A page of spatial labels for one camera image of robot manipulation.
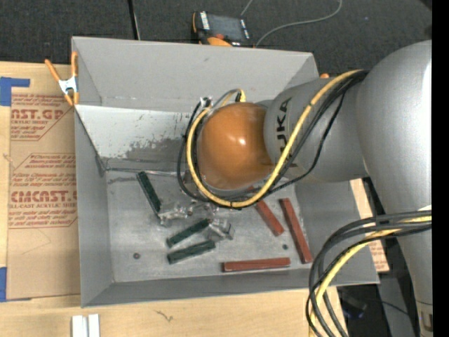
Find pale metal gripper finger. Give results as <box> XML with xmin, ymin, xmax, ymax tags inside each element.
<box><xmin>156</xmin><ymin>201</ymin><xmax>218</xmax><ymax>227</ymax></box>
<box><xmin>206</xmin><ymin>219</ymin><xmax>236</xmax><ymax>242</ymax></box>

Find dark green flat block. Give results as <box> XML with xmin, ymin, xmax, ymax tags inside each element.
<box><xmin>135</xmin><ymin>171</ymin><xmax>163</xmax><ymax>216</ymax></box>
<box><xmin>165</xmin><ymin>218</ymin><xmax>212</xmax><ymax>249</ymax></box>
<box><xmin>166</xmin><ymin>240</ymin><xmax>217</xmax><ymax>265</ymax></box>

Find red-brown flat block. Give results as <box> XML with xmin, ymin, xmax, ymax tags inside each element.
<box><xmin>221</xmin><ymin>256</ymin><xmax>292</xmax><ymax>274</ymax></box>
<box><xmin>278</xmin><ymin>197</ymin><xmax>314</xmax><ymax>265</ymax></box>
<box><xmin>247</xmin><ymin>185</ymin><xmax>286</xmax><ymax>238</ymax></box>

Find grey metal bin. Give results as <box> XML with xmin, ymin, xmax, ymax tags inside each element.
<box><xmin>71</xmin><ymin>36</ymin><xmax>382</xmax><ymax>308</ymax></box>

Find brown cardboard board red print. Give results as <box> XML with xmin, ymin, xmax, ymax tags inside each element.
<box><xmin>0</xmin><ymin>60</ymin><xmax>391</xmax><ymax>302</ymax></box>

